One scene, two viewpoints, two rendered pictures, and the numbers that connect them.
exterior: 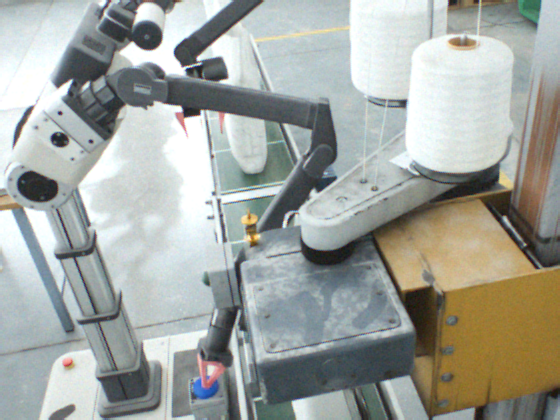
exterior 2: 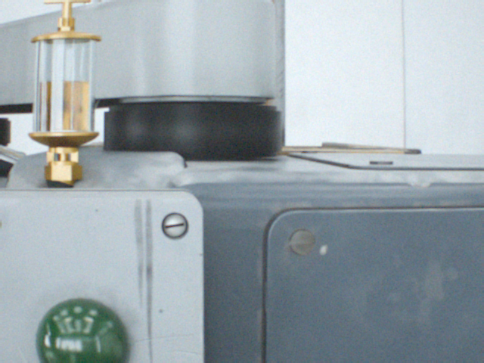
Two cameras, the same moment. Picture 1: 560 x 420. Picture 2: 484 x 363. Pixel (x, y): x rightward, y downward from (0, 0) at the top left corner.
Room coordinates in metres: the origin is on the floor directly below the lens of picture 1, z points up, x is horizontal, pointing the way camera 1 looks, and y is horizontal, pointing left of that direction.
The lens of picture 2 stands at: (0.72, 0.47, 1.35)
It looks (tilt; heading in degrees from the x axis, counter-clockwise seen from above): 3 degrees down; 274
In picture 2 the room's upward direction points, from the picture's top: straight up
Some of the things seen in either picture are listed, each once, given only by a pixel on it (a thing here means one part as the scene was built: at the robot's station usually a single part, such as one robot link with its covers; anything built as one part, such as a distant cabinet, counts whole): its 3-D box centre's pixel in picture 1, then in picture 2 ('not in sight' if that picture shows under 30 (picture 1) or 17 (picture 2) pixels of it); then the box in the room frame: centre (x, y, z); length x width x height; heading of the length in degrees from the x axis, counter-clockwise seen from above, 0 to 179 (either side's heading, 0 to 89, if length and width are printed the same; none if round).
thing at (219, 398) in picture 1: (208, 396); not in sight; (0.91, 0.28, 0.81); 0.08 x 0.08 x 0.06; 9
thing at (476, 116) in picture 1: (459, 100); not in sight; (0.75, -0.22, 1.61); 0.15 x 0.14 x 0.17; 9
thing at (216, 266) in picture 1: (223, 275); (87, 329); (0.80, 0.17, 1.29); 0.08 x 0.05 x 0.09; 9
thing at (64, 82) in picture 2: (250, 228); (63, 86); (0.82, 0.11, 1.37); 0.03 x 0.02 x 0.03; 9
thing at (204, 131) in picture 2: (327, 242); (191, 131); (0.78, -0.02, 1.35); 0.09 x 0.09 x 0.03
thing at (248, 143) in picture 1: (241, 91); not in sight; (2.83, 0.31, 0.74); 0.47 x 0.22 x 0.72; 7
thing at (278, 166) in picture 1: (238, 105); not in sight; (3.55, 0.42, 0.34); 2.21 x 0.39 x 0.09; 9
